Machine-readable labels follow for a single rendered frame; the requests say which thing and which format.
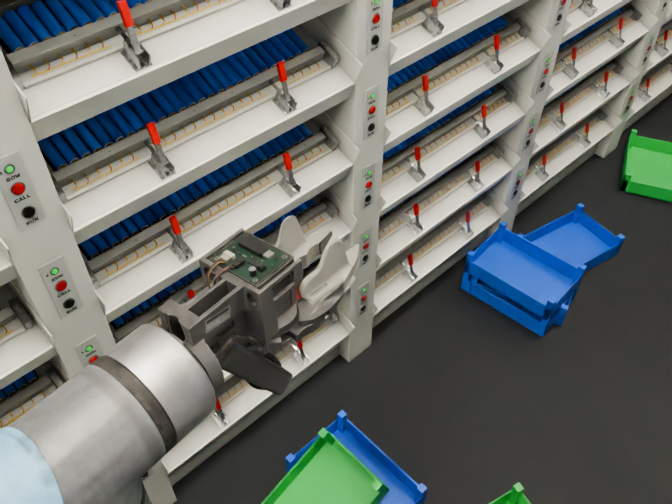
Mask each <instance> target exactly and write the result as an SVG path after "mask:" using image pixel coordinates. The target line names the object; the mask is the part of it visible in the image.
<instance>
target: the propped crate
mask: <svg viewBox="0 0 672 504"><path fill-rule="evenodd" d="M318 434H319V435H320V436H319V437H318V438H317V440H316V441H315V442H314V443H313V444H312V445H311V447H310V448H309V449H308V450H307V451H306V452H305V453H304V455H303V456H302V457H301V458H300V459H299V460H298V462H297V463H296V464H295V465H294V466H293V467H292V468H291V470H290V471H289V472H288V473H287V474H286V475H285V476H284V478H283V479H282V480H281V481H280V482H279V483H278V485H277V486H276V487H275V488H274V489H273V490H272V491H271V493H270V494H269V495H268V496H267V497H266V498H265V500H264V501H263V502H262V503H261V504H378V503H379V502H380V501H381V500H382V499H383V497H384V496H385V495H386V494H387V493H388V491H389V490H390V489H389V488H388V487H387V486H386V485H385V484H384V483H383V482H382V481H381V480H380V479H379V478H378V477H377V476H376V475H375V474H374V473H373V472H372V471H370V470H369V469H368V468H367V467H366V466H365V465H364V464H363V463H362V462H361V461H360V460H359V459H358V458H357V457H356V456H355V455H354V454H353V453H352V452H351V451H350V450H348V449H347V448H346V447H345V446H344V445H343V444H342V443H341V442H340V441H339V440H338V439H337V438H336V437H335V436H334V435H333V434H331V433H330V432H329V431H327V430H326V429H325V428H322V429H321V430H320V431H319V432H318Z"/></svg>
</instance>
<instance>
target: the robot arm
mask: <svg viewBox="0 0 672 504"><path fill-rule="evenodd" d="M331 237H332V231H330V230H326V231H322V232H318V233H314V234H311V235H308V236H306V237H304V235H303V232H302V230H301V228H300V225H299V223H298V221H297V219H296V217H295V216H288V217H287V218H286V219H285V220H284V221H283V222H282V224H281V226H280V231H279V236H278V241H277V244H276V246H273V245H271V244H269V243H267V242H266V241H264V240H262V239H260V238H258V237H256V236H254V235H252V234H250V233H249V232H244V229H243V228H241V229H239V230H238V231H236V232H235V233H234V234H232V235H231V236H230V237H228V238H227V239H226V240H224V241H223V242H221V243H220V244H219V245H217V246H216V247H215V248H213V249H212V250H210V251H209V252H208V253H206V254H205V255H204V256H202V257H201V258H199V263H200V268H201V272H202V277H203V281H204V286H205V288H204V289H203V290H202V291H200V292H199V293H198V294H196V295H195V296H194V297H192V298H191V299H190V300H189V301H187V302H186V303H185V304H183V305H182V306H181V305H180V304H178V303H177V302H175V301H173V300H172V299H170V300H169V301H167V302H166V303H165V304H163V305H162V306H161V307H159V308H158V312H159V315H160V319H161V322H162V324H161V325H160V326H155V325H151V324H143V325H141V326H139V327H138V328H137V329H135V330H134V331H133V332H131V333H130V334H129V335H127V336H126V337H125V338H123V339H122V340H121V341H119V342H118V343H117V344H116V345H114V346H113V347H112V348H110V349H109V350H108V351H106V352H105V353H104V354H102V355H101V356H100V357H99V358H98V359H96V360H95V361H93V362H92V363H91V364H89V365H88V366H87V367H85V368H84V369H83V370H81V371H80V372H79V373H77V374H76V375H75V376H73V377H72V378H71V379H70V380H68V381H67V382H66V383H64V384H63V385H62V386H60V387H59V388H58V389H56V390H55V391H54V392H52V393H51V394H50V395H48V396H47V397H46V398H44V399H43V400H42V401H40V402H39V403H38V404H36V405H35V406H34V407H32V408H31V409H30V410H28V411H27V412H26V413H25V414H23V415H22V416H21V417H19V418H18V419H17V420H15V421H14V422H13V423H11V424H10V425H9V426H7V427H2V428H0V504H152V502H151V501H150V499H149V496H148V494H147V491H146V489H145V487H144V484H143V482H142V479H141V477H142V476H143V475H144V474H145V473H146V472H147V471H149V470H150V469H151V468H152V467H153V466H154V465H155V464H156V463H157V462H158V461H159V460H160V459H162V458H163V457H164V456H165V455H166V454H167V453H168V452H169V451H170V450H171V449H172V448H173V447H174V446H175V445H177V444H178V443H179V442H180V441H181V440H182V439H183V438H184V437H185V436H187V435H188V434H189V433H190V432H191V431H192V430H193V429H194V428H195V427H196V426H198V425H199V424H200V423H201V422H202V421H203V420H204V419H205V418H206V417H207V416H209V415H210V414H211V413H212V412H213V410H214V409H215V408H216V396H215V393H216V392H217V391H218V390H219V389H220V388H221V387H222V386H223V385H224V374H223V371H222V370H224V371H226V372H228V373H231V374H233V375H235V376H237V377H239V378H241V379H244V380H246V382H247V383H248V384H249V385H250V386H251V387H253V388H255V389H258V390H267V391H270V392H272V393H274V394H276V395H282V394H283V392H284V391H285V389H286V388H287V386H288V384H289V383H290V381H291V380H292V377H293V375H292V373H290V372H289V371H287V370H286V369H284V368H283V367H281V365H282V364H281V363H280V361H279V359H278V358H277V357H276V356H275V355H274V354H273V353H271V352H268V351H281V350H282V346H284V345H285V344H287V343H289V342H291V341H292V340H294V341H296V342H299V341H300V340H301V339H302V338H303V337H304V336H306V335H307V334H309V333H311V332H313V331H315V330H317V329H318V328H320V327H321V326H322V325H323V324H325V323H326V322H327V321H328V319H329V318H330V317H331V315H332V314H333V312H334V310H335V309H336V307H337V305H338V304H339V302H340V300H341V298H342V297H343V294H344V291H345V289H346V287H347V286H348V284H349V282H350V280H351V278H352V275H353V273H354V271H355V268H356V266H357V263H358V258H359V249H360V245H359V244H357V243H355V244H354V245H353V246H351V247H350V248H348V249H347V250H346V251H345V249H344V246H343V243H342V241H341V239H340V238H334V239H333V240H331V241H330V242H329V240H330V239H331ZM233 240H234V241H233ZM232 241H233V242H232ZM230 242H232V243H230ZM328 242H329V243H328ZM229 243H230V244H229ZM228 244H229V245H228ZM226 245H228V246H226ZM225 246H226V247H225ZM224 247H225V248H224ZM222 248H224V249H222ZM221 249H222V250H221ZM220 250H221V251H220ZM218 251H220V252H218ZM217 252H218V253H217ZM215 253H217V254H215ZM322 253H323V254H322ZM214 254H215V255H214ZM319 254H320V255H321V254H322V257H321V260H320V263H319V265H318V267H317V268H316V269H315V270H314V271H313V272H312V273H310V274H309V275H308V276H307V277H306V278H305V279H304V280H303V268H304V267H306V266H308V264H309V262H310V260H311V259H312V258H314V257H315V256H318V255H319ZM302 280H303V281H302ZM301 281H302V283H301V285H300V287H299V290H298V294H299V296H300V298H301V301H300V302H299V303H298V304H297V302H298V298H297V288H296V286H298V283H299V282H301Z"/></svg>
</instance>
